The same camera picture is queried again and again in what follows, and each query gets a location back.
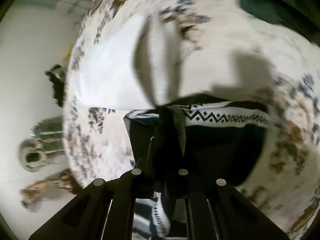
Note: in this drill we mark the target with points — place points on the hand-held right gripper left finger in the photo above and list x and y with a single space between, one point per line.
125 195

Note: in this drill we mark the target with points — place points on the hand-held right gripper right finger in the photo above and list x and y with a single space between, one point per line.
200 200

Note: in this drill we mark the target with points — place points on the black garment with zigzag band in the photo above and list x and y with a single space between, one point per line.
220 150

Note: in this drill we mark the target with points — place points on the grey shoe on floor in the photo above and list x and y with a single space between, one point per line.
32 156

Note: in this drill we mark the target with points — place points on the white floral printed blanket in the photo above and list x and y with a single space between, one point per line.
240 42

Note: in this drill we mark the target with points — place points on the dark green cloth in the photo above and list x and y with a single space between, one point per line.
270 2

